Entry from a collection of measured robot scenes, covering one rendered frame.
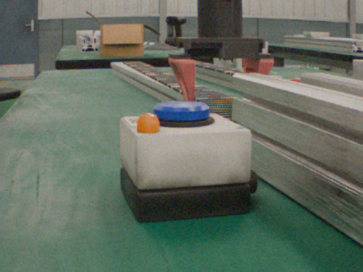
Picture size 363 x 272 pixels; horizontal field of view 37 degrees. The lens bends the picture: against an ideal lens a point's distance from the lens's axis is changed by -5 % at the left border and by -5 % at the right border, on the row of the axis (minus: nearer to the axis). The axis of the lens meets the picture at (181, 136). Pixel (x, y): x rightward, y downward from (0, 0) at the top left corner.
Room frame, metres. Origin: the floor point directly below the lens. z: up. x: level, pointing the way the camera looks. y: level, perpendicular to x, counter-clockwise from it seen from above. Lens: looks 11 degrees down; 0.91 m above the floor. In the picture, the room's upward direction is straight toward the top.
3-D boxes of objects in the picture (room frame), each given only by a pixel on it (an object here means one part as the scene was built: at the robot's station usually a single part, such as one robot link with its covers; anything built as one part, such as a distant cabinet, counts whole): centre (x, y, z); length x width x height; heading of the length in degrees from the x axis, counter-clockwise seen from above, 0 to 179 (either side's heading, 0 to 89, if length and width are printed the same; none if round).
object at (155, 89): (1.22, 0.07, 0.79); 0.96 x 0.04 x 0.03; 14
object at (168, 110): (0.41, 0.00, 0.84); 0.04 x 0.04 x 0.02
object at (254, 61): (0.74, -0.07, 0.84); 0.07 x 0.07 x 0.09; 12
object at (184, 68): (0.72, -0.02, 0.84); 0.07 x 0.07 x 0.09; 12
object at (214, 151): (0.41, -0.01, 0.81); 0.10 x 0.08 x 0.06; 104
